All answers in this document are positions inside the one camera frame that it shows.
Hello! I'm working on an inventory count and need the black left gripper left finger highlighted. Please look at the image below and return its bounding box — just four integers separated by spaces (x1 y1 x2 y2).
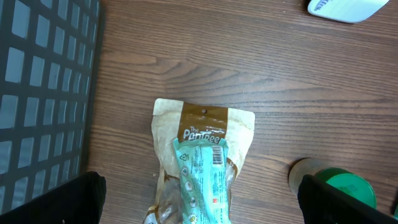
1 171 106 224

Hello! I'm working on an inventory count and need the dark grey plastic basket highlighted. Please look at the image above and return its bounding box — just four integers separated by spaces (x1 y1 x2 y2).
1 0 104 213

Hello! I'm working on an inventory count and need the teal snack packet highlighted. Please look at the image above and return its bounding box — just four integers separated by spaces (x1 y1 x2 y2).
173 139 231 224

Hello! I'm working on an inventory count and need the green lid jar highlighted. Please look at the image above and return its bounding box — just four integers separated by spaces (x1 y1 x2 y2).
289 158 377 208

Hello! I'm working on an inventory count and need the brown snack bag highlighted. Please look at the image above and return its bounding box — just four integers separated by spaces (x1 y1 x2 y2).
144 98 255 223

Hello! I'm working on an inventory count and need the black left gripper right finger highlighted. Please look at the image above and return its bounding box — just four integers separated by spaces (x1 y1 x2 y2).
297 174 397 224

